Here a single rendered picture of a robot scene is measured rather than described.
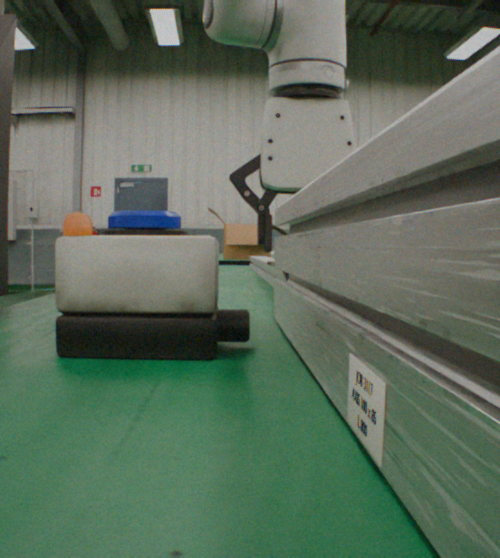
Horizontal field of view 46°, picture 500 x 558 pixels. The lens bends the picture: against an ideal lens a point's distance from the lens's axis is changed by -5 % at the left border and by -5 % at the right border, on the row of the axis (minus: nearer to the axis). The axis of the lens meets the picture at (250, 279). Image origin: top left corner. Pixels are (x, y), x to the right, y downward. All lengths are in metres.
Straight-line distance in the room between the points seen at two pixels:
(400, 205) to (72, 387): 0.14
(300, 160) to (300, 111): 0.05
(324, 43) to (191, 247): 0.40
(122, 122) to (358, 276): 11.61
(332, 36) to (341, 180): 0.47
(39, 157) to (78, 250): 11.74
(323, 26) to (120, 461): 0.55
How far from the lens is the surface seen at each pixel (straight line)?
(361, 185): 0.17
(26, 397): 0.23
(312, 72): 0.64
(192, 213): 11.42
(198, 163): 11.54
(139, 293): 0.30
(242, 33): 0.65
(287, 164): 0.63
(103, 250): 0.30
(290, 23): 0.65
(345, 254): 0.19
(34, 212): 11.79
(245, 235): 2.57
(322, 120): 0.64
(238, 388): 0.24
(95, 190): 11.66
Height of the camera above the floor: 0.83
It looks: 3 degrees down
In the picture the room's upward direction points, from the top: 1 degrees clockwise
